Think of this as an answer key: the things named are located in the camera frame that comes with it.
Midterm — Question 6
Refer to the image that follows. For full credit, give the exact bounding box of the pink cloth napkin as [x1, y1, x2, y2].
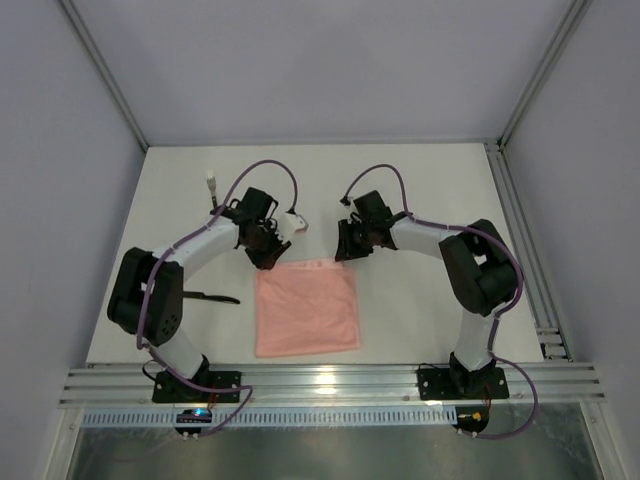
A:
[254, 259, 361, 358]

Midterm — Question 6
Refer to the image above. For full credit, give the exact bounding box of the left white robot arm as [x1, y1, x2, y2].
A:
[107, 187, 291, 392]

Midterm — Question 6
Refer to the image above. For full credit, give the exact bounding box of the left small controller board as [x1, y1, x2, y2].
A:
[174, 408, 212, 440]

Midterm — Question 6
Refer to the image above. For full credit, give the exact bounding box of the small controller board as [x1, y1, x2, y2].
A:
[453, 405, 490, 438]
[174, 408, 212, 440]

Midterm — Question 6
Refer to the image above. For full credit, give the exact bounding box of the right small controller board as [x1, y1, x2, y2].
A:
[453, 405, 490, 438]

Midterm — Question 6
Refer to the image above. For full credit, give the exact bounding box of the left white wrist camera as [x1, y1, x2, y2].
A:
[278, 213, 309, 239]

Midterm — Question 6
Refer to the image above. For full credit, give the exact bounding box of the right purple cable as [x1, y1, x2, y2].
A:
[339, 164, 540, 441]

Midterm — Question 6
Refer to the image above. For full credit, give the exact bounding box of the purple cable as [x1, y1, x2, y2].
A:
[135, 159, 300, 437]
[339, 164, 540, 441]

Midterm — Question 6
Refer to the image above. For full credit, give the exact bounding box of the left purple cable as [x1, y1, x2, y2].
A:
[135, 159, 300, 437]

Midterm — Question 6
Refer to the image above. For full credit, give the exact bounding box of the black handled knife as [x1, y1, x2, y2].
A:
[183, 291, 241, 305]

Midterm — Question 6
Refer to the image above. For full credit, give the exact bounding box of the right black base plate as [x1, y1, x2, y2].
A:
[416, 354, 510, 400]

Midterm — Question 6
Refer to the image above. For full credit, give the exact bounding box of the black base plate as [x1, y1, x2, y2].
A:
[139, 359, 242, 405]
[416, 354, 510, 400]

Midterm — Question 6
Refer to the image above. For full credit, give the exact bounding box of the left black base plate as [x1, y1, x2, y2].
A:
[139, 359, 242, 405]

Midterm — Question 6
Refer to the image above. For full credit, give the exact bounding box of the right side aluminium rail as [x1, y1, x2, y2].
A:
[484, 142, 573, 362]

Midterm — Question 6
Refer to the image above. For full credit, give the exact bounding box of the aluminium rail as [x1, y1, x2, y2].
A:
[58, 362, 605, 408]
[484, 142, 573, 362]

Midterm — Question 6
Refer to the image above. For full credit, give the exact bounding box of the front aluminium rail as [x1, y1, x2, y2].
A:
[58, 362, 605, 408]

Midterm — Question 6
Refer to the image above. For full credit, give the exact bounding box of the slotted cable duct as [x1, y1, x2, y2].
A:
[81, 404, 456, 428]

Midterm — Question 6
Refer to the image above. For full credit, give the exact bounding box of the left corner aluminium post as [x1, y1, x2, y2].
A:
[55, 0, 150, 153]

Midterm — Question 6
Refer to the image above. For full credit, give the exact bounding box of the corner aluminium post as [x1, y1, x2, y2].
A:
[497, 0, 592, 149]
[55, 0, 150, 153]

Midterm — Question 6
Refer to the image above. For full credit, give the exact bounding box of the right corner aluminium post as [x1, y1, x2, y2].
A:
[497, 0, 592, 149]

